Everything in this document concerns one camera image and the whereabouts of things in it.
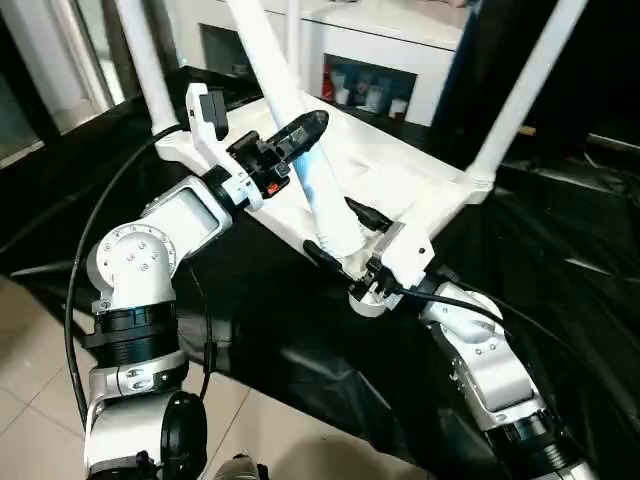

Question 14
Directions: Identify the white plastic table leg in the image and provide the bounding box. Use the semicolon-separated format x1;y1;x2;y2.
223;0;363;259
466;0;591;193
285;0;304;81
116;0;183;139

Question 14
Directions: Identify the white plastic table top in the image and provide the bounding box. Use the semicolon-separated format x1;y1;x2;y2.
150;95;493;319

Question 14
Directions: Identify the white glass-door cabinet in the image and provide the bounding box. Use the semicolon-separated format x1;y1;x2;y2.
175;0;471;129

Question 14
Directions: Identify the black work mat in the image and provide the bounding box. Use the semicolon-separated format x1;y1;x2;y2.
0;65;640;480

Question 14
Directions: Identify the black backdrop cloth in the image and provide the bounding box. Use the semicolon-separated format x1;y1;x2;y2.
430;0;640;151

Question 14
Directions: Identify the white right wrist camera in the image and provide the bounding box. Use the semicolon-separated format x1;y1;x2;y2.
362;218;437;303

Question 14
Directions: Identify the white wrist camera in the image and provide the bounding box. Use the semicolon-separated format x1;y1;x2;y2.
362;218;437;303
184;84;265;213

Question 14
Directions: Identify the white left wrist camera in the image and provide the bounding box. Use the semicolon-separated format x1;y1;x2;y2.
184;84;265;213

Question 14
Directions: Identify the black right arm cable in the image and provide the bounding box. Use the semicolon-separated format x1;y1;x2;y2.
385;282;611;401

